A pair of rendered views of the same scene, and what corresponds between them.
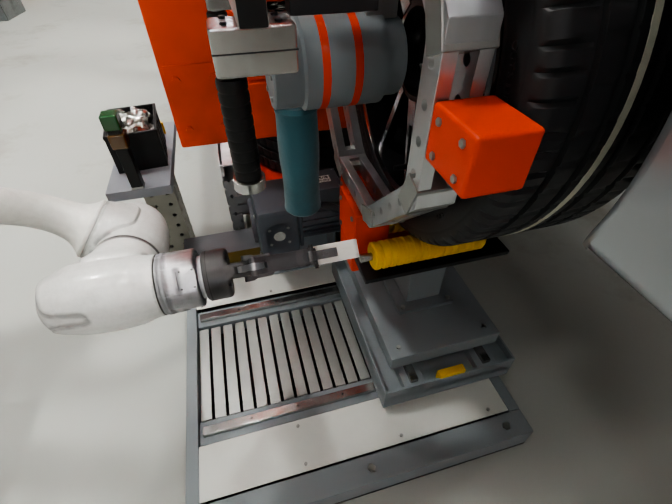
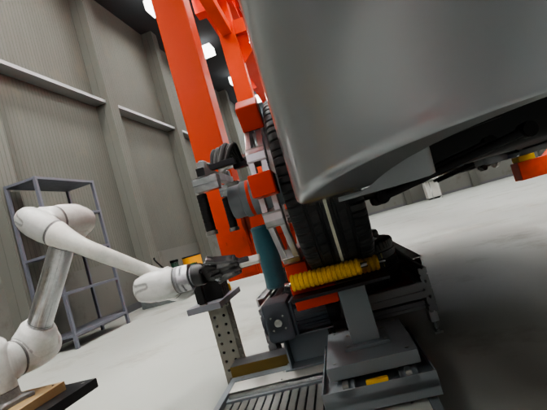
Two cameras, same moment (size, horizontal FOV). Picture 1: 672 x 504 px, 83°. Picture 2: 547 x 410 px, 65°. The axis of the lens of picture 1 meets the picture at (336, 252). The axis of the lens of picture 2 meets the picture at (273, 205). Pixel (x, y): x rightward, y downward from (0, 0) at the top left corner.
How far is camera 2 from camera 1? 111 cm
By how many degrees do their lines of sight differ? 51
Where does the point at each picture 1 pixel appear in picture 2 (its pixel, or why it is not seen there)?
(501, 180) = (264, 189)
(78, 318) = (144, 285)
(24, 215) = (140, 268)
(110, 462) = not seen: outside the picture
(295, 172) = (263, 259)
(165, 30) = (220, 221)
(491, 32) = (261, 155)
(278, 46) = (211, 180)
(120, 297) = (159, 276)
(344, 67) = not seen: hidden behind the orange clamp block
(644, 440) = not seen: outside the picture
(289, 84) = (234, 202)
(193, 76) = (233, 240)
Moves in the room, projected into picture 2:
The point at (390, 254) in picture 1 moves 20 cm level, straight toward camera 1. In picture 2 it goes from (298, 277) to (264, 294)
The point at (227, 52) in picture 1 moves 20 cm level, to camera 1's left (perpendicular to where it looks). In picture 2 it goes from (196, 185) to (151, 201)
